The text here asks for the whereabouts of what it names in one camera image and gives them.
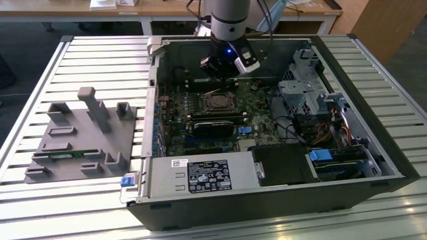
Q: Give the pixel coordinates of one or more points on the metal locking lever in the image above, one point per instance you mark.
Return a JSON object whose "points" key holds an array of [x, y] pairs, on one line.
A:
{"points": [[218, 90]]}

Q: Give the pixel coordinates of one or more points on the silver green CPU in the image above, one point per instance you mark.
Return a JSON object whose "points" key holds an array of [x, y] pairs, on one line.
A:
{"points": [[221, 102]]}

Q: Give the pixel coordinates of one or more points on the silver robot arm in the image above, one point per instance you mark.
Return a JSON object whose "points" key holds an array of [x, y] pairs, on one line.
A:
{"points": [[230, 25]]}

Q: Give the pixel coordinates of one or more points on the green motherboard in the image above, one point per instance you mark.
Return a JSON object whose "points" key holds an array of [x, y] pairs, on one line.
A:
{"points": [[261, 120]]}

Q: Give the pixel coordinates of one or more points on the pale blue teach pendant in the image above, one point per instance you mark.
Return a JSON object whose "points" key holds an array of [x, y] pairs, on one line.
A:
{"points": [[277, 15]]}

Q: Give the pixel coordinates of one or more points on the black graphics card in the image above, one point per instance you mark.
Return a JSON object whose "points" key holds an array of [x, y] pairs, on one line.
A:
{"points": [[214, 130]]}

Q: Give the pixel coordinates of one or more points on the metal disk bay cage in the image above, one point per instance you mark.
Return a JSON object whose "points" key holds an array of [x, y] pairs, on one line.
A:
{"points": [[301, 100]]}

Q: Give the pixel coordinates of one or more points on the blue connector block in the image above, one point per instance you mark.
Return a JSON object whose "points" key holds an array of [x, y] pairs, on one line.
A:
{"points": [[245, 130]]}

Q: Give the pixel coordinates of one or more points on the wooden desk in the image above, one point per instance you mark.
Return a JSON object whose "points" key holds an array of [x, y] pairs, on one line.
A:
{"points": [[161, 7]]}

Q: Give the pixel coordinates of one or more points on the silver heatsink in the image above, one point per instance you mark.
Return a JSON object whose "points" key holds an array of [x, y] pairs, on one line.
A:
{"points": [[247, 144]]}

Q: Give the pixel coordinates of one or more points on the white box with print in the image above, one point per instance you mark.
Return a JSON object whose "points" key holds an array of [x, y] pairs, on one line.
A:
{"points": [[129, 2]]}

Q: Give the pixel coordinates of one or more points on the black plastic shroud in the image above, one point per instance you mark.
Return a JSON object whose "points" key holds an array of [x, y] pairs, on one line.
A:
{"points": [[283, 165]]}

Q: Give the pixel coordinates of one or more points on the blue disk carrier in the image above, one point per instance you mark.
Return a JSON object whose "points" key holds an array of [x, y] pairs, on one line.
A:
{"points": [[321, 155]]}

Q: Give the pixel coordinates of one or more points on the silver power supply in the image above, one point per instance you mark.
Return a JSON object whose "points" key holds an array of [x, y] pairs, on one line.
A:
{"points": [[161, 175]]}

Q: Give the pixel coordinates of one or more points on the wooden cabinet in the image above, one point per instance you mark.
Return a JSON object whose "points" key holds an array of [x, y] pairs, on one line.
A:
{"points": [[384, 25]]}

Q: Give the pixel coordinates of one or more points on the grey parts rack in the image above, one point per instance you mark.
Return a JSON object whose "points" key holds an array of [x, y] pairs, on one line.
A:
{"points": [[81, 140]]}

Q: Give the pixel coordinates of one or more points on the black disk drive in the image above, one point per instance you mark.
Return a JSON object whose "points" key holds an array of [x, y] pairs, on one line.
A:
{"points": [[337, 167]]}

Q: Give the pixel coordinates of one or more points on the blue case latch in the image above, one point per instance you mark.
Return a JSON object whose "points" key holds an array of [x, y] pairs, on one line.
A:
{"points": [[127, 182]]}

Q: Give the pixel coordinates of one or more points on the green RAM stick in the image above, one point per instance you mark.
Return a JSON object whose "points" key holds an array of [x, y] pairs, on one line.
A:
{"points": [[81, 152]]}

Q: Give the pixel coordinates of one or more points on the black PC case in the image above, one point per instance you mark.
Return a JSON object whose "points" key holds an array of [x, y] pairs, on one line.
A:
{"points": [[234, 215]]}

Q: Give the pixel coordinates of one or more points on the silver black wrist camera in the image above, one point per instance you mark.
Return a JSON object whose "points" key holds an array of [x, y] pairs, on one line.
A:
{"points": [[249, 61]]}

